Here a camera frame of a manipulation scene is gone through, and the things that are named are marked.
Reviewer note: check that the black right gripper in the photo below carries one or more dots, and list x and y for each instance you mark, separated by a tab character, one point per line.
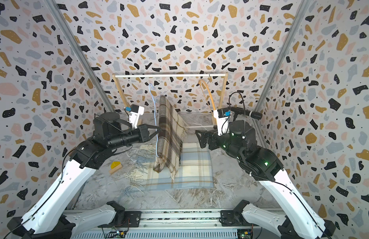
215	137

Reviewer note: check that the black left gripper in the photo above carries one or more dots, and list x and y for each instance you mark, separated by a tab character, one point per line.
144	133

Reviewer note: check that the brown plaid scarf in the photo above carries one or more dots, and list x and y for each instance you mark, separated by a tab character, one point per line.
173	130

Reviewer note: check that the light blue wire hanger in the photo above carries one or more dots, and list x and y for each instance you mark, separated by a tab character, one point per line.
150	88

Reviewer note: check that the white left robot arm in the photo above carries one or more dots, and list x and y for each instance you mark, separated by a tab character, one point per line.
46	220

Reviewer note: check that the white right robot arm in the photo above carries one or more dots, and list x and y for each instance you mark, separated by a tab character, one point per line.
299	220

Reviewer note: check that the blue plaid scarf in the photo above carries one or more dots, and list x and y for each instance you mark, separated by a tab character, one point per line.
195	170

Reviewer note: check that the orange wooden hanger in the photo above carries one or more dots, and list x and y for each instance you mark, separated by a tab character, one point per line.
204	86

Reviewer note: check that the black microphone on stand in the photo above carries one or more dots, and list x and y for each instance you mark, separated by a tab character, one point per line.
240	111

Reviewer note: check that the yellow block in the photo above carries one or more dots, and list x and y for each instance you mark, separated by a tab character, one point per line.
116	164

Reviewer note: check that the wooden block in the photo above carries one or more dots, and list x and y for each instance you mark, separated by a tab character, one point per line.
112	171

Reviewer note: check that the wooden clothes rack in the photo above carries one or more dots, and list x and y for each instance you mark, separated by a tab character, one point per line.
181	89

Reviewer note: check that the green circuit board right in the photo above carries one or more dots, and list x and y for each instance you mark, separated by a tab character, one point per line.
244	234

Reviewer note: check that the green circuit board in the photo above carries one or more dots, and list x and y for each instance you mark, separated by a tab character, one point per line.
244	234
117	234

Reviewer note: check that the green circuit board left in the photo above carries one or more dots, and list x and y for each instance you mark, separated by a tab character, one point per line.
117	234

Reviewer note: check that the aluminium corner profile left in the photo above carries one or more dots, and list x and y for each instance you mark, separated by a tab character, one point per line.
58	16

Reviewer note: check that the aluminium corner profile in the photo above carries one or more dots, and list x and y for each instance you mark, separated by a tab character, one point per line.
284	50
58	16

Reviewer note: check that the aluminium corner profile right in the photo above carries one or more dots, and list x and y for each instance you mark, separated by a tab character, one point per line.
284	50

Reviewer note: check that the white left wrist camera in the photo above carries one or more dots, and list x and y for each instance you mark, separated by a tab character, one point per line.
134	112

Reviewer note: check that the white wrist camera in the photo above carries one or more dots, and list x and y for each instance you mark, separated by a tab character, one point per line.
134	112
222	117

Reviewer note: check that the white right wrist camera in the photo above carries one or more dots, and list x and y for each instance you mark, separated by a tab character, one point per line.
222	117

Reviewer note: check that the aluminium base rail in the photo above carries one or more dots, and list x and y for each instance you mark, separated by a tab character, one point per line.
175	224

